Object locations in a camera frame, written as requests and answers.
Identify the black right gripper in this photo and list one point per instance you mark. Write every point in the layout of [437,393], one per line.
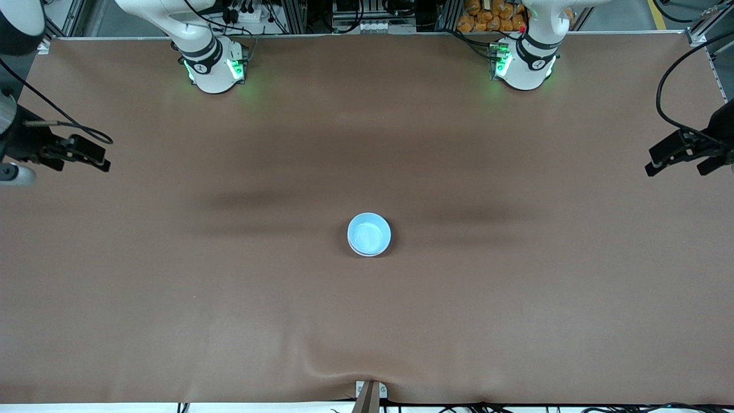
[24,143]

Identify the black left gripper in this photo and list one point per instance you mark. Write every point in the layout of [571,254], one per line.
[721,131]

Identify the light blue bowl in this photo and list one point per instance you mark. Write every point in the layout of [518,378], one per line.
[369,234]

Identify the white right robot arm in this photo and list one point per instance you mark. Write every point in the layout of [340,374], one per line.
[212,80]

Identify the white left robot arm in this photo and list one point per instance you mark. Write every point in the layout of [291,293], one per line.
[527,74]

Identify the white power strip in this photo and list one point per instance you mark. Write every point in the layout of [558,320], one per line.
[255,17]

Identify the pile of orange snacks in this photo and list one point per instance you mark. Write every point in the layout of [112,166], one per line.
[484,17]

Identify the brown table cloth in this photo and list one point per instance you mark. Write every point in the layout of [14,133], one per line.
[367,143]

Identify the white connector strip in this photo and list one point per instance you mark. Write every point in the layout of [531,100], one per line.
[378,27]

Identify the aluminium frame profile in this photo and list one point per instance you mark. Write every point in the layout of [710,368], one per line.
[60,23]
[702,26]

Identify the aluminium frame post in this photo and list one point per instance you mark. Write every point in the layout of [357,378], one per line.
[295,14]
[447,14]

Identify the brown camera post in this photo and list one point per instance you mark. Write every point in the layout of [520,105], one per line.
[367,402]

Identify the silver metal bracket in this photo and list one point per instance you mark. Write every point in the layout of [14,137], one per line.
[383,392]

